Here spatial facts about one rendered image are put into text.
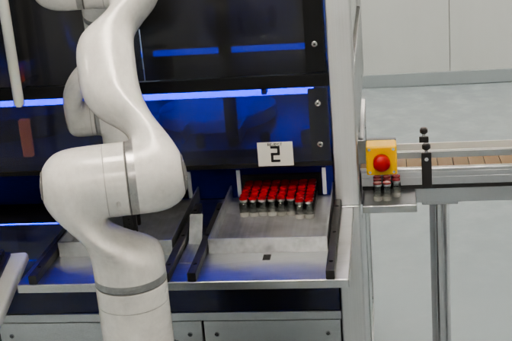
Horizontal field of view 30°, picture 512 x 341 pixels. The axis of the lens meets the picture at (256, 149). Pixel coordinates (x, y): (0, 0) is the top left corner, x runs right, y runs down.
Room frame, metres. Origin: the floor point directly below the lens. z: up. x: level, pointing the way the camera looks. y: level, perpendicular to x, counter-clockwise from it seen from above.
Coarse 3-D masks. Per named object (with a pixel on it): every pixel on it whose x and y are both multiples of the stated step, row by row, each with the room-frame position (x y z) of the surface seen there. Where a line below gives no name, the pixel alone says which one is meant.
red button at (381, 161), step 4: (376, 156) 2.11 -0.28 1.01; (380, 156) 2.10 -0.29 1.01; (384, 156) 2.10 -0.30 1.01; (376, 160) 2.10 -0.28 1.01; (380, 160) 2.10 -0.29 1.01; (384, 160) 2.10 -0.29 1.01; (388, 160) 2.10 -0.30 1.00; (376, 164) 2.10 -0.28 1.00; (380, 164) 2.10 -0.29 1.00; (384, 164) 2.09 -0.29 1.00; (388, 164) 2.10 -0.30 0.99; (376, 168) 2.10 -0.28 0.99; (380, 168) 2.10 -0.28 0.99; (384, 168) 2.09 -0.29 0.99; (388, 168) 2.10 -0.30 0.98
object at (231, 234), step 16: (224, 208) 2.14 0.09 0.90; (320, 208) 2.14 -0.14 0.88; (224, 224) 2.09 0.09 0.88; (240, 224) 2.08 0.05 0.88; (256, 224) 2.07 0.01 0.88; (272, 224) 2.06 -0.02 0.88; (288, 224) 2.06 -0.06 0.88; (304, 224) 2.05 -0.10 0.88; (320, 224) 2.04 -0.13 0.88; (208, 240) 1.93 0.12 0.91; (224, 240) 1.92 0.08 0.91; (240, 240) 1.92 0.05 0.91; (256, 240) 1.91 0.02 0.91; (272, 240) 1.91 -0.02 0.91; (288, 240) 1.90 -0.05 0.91; (304, 240) 1.90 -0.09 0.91; (320, 240) 1.89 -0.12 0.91
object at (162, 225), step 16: (176, 208) 2.22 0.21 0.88; (192, 208) 2.18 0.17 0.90; (144, 224) 2.13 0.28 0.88; (160, 224) 2.12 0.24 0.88; (176, 224) 2.11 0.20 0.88; (64, 240) 2.01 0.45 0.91; (160, 240) 1.94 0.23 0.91; (176, 240) 1.98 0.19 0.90; (64, 256) 1.97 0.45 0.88; (80, 256) 1.97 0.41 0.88
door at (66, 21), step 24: (24, 0) 2.26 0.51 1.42; (0, 24) 2.27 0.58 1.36; (24, 24) 2.26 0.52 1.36; (48, 24) 2.25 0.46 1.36; (72, 24) 2.24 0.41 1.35; (0, 48) 2.27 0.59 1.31; (24, 48) 2.26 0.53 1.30; (48, 48) 2.25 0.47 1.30; (72, 48) 2.24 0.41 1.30; (0, 72) 2.27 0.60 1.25; (24, 72) 2.26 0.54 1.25; (48, 72) 2.25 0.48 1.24
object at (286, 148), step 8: (264, 144) 2.17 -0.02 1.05; (272, 144) 2.17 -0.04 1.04; (280, 144) 2.16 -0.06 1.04; (288, 144) 2.16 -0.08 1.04; (264, 152) 2.17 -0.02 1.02; (272, 152) 2.17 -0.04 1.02; (280, 152) 2.16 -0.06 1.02; (288, 152) 2.16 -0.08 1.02; (264, 160) 2.17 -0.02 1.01; (280, 160) 2.16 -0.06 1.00; (288, 160) 2.16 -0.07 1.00
